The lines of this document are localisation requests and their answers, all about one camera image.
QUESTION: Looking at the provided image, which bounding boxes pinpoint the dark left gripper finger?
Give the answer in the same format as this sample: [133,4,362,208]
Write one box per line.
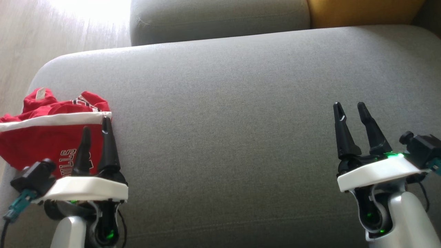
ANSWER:
[97,116,121,177]
[71,126,92,177]

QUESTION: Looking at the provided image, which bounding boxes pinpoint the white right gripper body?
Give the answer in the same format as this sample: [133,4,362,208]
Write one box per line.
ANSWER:
[337,151,431,193]

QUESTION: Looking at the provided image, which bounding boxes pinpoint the large grey fabric ottoman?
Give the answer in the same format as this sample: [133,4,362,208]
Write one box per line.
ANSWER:
[0,24,441,248]

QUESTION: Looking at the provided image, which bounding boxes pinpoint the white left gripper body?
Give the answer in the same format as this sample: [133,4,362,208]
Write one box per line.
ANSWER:
[33,171,129,204]

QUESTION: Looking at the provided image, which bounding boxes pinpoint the grey sofa seat cushion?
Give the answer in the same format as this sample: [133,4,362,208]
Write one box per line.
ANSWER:
[129,0,311,47]

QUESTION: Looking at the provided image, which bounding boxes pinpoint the left camera cable teal plug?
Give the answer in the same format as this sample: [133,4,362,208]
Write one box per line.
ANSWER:
[0,189,37,248]

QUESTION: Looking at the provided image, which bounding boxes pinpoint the yellow sofa backrest cushion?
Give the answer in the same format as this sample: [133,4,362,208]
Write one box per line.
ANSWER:
[307,0,428,29]

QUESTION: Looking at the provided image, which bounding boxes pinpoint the red shorts with white stripe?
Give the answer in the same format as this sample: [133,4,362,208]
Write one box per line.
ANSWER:
[0,111,113,179]

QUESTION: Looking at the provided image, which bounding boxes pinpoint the red Bulls basketball jersey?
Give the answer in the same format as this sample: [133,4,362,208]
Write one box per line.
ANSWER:
[2,87,111,123]

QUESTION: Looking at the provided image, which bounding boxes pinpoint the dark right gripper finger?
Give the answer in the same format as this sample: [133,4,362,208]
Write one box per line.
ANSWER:
[333,102,362,160]
[357,102,393,156]

